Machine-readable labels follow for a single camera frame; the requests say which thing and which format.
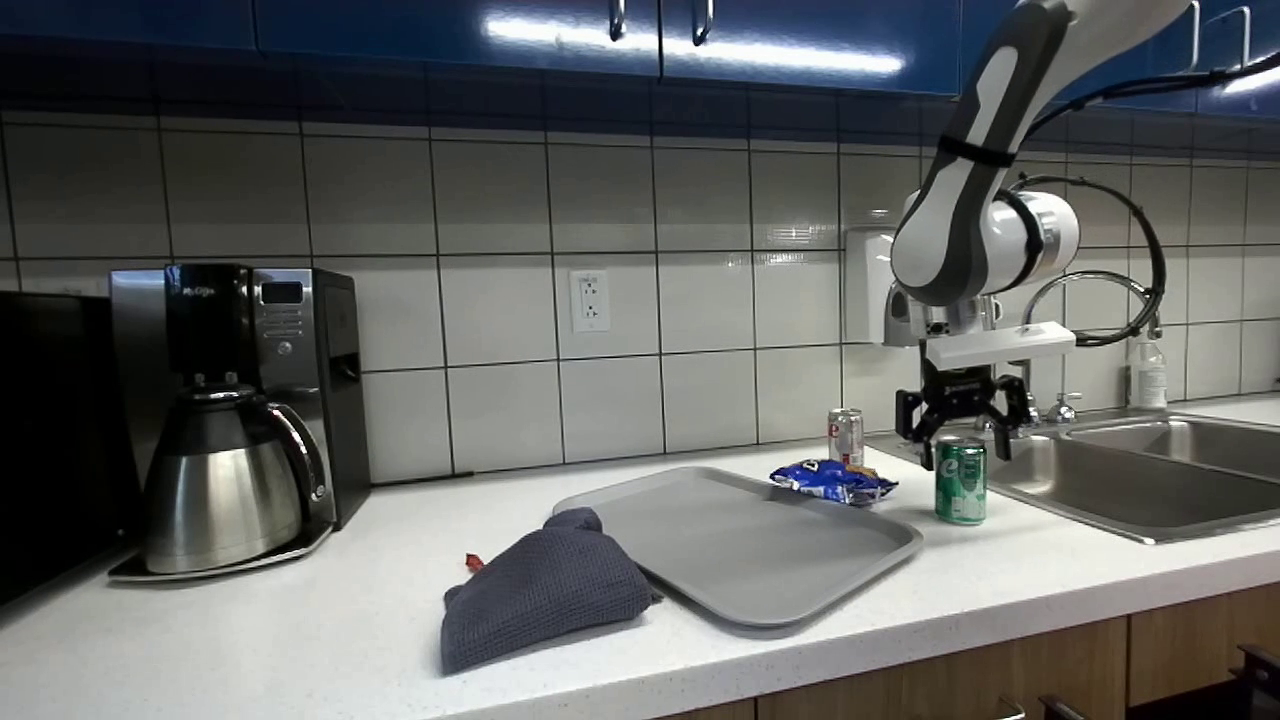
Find black steel coffee maker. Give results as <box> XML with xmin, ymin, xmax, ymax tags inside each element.
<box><xmin>110</xmin><ymin>262</ymin><xmax>373</xmax><ymax>585</ymax></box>

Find blue chip bag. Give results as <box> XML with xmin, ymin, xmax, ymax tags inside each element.
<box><xmin>773</xmin><ymin>461</ymin><xmax>891</xmax><ymax>509</ymax></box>

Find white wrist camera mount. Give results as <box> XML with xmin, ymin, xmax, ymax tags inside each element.
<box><xmin>926</xmin><ymin>318</ymin><xmax>1076</xmax><ymax>370</ymax></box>

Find dark blue cloth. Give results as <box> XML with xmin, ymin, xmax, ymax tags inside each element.
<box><xmin>442</xmin><ymin>509</ymin><xmax>661</xmax><ymax>670</ymax></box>

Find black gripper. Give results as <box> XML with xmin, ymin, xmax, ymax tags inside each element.
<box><xmin>895</xmin><ymin>367</ymin><xmax>1032</xmax><ymax>470</ymax></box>

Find stainless steel sink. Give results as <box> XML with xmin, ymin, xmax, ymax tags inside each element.
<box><xmin>987</xmin><ymin>416</ymin><xmax>1280</xmax><ymax>542</ymax></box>

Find green soda can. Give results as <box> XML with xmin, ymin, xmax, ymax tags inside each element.
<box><xmin>936</xmin><ymin>436</ymin><xmax>987</xmax><ymax>522</ymax></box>

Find blue upper cabinets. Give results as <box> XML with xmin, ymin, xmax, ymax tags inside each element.
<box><xmin>0</xmin><ymin>0</ymin><xmax>1280</xmax><ymax>122</ymax></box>

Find black microwave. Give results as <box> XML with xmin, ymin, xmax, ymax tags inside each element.
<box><xmin>0</xmin><ymin>292</ymin><xmax>141</xmax><ymax>603</ymax></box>

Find white wall outlet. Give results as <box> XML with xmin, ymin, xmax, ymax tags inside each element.
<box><xmin>574</xmin><ymin>269</ymin><xmax>612</xmax><ymax>330</ymax></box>

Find gray plastic tray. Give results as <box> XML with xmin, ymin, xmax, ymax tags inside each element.
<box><xmin>560</xmin><ymin>469</ymin><xmax>926</xmax><ymax>633</ymax></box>

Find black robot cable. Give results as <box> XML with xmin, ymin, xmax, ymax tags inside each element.
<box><xmin>1012</xmin><ymin>172</ymin><xmax>1174</xmax><ymax>350</ymax></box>

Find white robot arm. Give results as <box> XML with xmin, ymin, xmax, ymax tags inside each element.
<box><xmin>891</xmin><ymin>0</ymin><xmax>1189</xmax><ymax>465</ymax></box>

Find clear hand soap bottle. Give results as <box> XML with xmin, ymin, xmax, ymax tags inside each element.
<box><xmin>1130</xmin><ymin>335</ymin><xmax>1168</xmax><ymax>410</ymax></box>

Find wooden lower cabinets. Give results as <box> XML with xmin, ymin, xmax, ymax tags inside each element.
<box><xmin>670</xmin><ymin>585</ymin><xmax>1280</xmax><ymax>720</ymax></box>

